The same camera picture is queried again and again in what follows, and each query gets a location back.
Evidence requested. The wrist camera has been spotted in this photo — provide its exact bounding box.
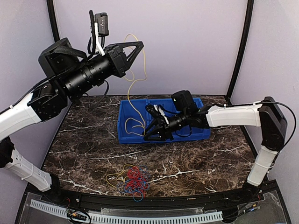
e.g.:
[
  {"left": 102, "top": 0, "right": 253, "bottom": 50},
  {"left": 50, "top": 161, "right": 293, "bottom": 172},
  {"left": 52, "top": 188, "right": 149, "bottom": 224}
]
[
  {"left": 87, "top": 10, "right": 109, "bottom": 57},
  {"left": 145, "top": 104, "right": 169, "bottom": 124}
]

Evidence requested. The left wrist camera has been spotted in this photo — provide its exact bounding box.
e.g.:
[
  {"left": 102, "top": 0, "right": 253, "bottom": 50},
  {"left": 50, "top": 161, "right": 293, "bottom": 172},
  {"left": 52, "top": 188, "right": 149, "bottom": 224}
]
[{"left": 87, "top": 10, "right": 109, "bottom": 57}]

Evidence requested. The left black frame post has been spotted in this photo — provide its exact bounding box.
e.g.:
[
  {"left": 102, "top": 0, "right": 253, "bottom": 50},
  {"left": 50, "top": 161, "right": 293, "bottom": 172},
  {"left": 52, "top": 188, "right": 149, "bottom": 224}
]
[{"left": 46, "top": 0, "right": 77, "bottom": 98}]

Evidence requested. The clear acrylic plate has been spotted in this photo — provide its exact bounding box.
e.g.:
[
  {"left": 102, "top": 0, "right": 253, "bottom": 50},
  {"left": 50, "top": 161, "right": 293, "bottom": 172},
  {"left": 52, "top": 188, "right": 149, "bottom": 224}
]
[{"left": 100, "top": 207, "right": 204, "bottom": 217}]

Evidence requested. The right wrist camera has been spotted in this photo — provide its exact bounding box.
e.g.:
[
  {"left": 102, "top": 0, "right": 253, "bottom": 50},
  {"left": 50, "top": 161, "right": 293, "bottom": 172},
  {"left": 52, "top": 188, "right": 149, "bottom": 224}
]
[{"left": 145, "top": 104, "right": 169, "bottom": 124}]

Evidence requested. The blue three-compartment plastic bin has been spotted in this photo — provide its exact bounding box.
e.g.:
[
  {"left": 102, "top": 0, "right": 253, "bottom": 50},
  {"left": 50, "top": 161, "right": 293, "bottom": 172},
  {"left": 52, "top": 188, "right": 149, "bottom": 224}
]
[{"left": 117, "top": 98, "right": 211, "bottom": 144}]

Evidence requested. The black frame post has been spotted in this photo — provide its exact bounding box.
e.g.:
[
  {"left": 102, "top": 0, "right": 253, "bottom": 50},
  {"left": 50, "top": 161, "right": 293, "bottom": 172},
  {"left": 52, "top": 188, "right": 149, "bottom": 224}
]
[
  {"left": 46, "top": 0, "right": 77, "bottom": 98},
  {"left": 226, "top": 0, "right": 254, "bottom": 101}
]

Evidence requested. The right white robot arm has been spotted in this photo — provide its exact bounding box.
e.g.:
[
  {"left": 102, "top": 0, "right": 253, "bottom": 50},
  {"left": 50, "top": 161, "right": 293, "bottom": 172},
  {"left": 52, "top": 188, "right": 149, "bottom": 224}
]
[{"left": 143, "top": 90, "right": 289, "bottom": 203}]

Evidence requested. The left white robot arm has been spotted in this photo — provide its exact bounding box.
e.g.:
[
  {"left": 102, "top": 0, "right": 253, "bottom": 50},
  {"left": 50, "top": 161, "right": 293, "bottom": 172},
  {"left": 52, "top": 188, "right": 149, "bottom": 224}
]
[{"left": 0, "top": 38, "right": 143, "bottom": 203}]

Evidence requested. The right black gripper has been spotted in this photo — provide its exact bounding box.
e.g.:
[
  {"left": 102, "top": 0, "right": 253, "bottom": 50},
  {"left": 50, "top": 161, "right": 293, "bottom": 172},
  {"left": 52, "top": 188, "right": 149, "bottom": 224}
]
[{"left": 142, "top": 110, "right": 189, "bottom": 141}]

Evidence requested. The black front rail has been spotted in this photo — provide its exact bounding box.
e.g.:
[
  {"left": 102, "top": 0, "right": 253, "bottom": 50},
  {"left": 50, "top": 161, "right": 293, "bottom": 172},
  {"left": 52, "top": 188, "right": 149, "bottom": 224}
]
[{"left": 28, "top": 180, "right": 281, "bottom": 213}]

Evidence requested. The blue cable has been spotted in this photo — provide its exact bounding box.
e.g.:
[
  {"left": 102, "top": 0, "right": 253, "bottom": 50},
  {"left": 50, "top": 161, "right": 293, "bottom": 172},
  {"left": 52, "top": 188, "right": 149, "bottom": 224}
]
[{"left": 116, "top": 165, "right": 150, "bottom": 203}]

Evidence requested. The right black frame post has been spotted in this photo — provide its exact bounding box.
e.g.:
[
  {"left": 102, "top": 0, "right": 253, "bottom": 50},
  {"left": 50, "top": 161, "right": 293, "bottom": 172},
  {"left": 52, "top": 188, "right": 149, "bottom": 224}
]
[{"left": 226, "top": 0, "right": 254, "bottom": 101}]

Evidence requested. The white slotted cable duct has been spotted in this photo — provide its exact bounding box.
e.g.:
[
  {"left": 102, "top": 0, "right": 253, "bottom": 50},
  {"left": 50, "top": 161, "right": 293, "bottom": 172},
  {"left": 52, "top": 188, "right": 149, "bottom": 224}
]
[{"left": 30, "top": 199, "right": 223, "bottom": 224}]

